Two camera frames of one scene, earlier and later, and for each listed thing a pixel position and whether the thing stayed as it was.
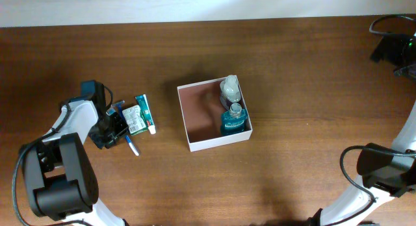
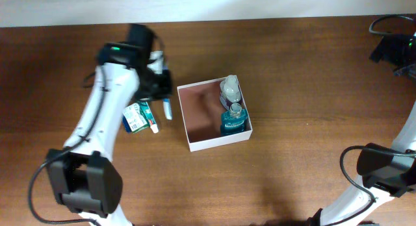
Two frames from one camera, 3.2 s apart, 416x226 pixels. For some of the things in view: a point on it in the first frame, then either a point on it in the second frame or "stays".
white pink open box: [201, 107] stays
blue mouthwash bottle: [234, 121] stays
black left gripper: [102, 142] to [164, 87]
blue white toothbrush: [131, 145] to [167, 108]
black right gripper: [389, 48] stays
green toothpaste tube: [147, 113] stays
